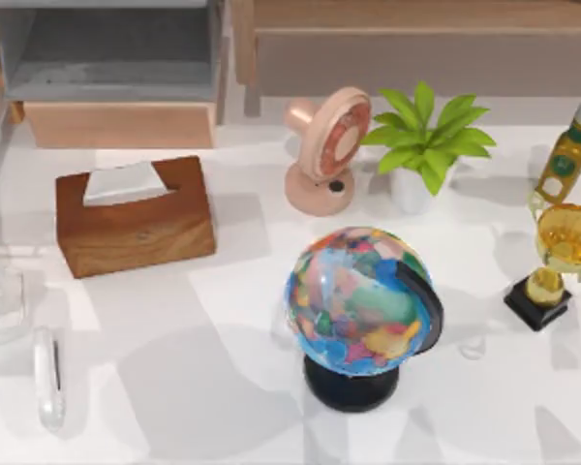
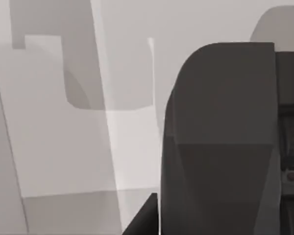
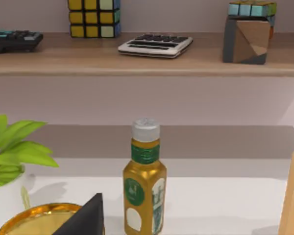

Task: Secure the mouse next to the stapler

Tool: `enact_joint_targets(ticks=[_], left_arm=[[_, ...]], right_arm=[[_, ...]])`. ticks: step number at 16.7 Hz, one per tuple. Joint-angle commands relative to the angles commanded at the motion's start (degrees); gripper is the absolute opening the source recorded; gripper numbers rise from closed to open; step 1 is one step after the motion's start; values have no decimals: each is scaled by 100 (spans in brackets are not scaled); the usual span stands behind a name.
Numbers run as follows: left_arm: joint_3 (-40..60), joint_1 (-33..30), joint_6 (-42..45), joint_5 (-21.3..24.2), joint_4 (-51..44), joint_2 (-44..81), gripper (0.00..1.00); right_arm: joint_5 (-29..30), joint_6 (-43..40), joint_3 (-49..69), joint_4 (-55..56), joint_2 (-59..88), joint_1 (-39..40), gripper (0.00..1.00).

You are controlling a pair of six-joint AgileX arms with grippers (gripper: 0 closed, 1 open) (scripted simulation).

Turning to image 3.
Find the green plant in white pot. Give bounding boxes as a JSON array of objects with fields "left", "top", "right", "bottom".
[{"left": 0, "top": 114, "right": 59, "bottom": 235}]

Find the golden yellow bottle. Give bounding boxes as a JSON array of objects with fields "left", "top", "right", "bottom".
[{"left": 122, "top": 117, "right": 167, "bottom": 235}]

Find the white calculator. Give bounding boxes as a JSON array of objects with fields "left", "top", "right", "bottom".
[{"left": 117, "top": 33, "right": 194, "bottom": 60}]

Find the grey and wooden block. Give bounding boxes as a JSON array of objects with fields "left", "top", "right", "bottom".
[{"left": 222, "top": 15, "right": 271, "bottom": 65}]

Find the black calculator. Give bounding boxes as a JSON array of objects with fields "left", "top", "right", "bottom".
[{"left": 0, "top": 26, "right": 44, "bottom": 54}]

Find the yellow puzzle cube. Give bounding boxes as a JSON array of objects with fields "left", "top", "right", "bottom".
[{"left": 67, "top": 0, "right": 122, "bottom": 39}]

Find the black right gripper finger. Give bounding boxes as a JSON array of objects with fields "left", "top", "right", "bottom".
[{"left": 52, "top": 192, "right": 105, "bottom": 235}]

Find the golden trophy cup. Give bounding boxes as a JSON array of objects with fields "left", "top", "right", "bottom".
[{"left": 0, "top": 202, "right": 83, "bottom": 235}]

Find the light blue puzzle cube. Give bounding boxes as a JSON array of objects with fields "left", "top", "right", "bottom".
[{"left": 228, "top": 0, "right": 277, "bottom": 40}]

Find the wooden shelf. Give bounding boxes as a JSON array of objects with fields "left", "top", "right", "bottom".
[{"left": 0, "top": 31, "right": 294, "bottom": 77}]

